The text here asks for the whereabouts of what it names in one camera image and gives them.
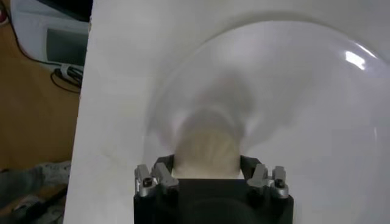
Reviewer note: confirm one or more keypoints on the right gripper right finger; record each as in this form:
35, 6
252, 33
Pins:
260, 176

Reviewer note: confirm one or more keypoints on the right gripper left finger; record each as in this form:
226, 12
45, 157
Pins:
164, 179

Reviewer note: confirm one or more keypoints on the grey speckled floor mat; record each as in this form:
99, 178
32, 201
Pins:
30, 179

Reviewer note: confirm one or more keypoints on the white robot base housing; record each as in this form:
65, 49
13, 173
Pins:
36, 30

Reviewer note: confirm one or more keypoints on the white round plate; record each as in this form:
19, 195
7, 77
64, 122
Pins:
304, 106

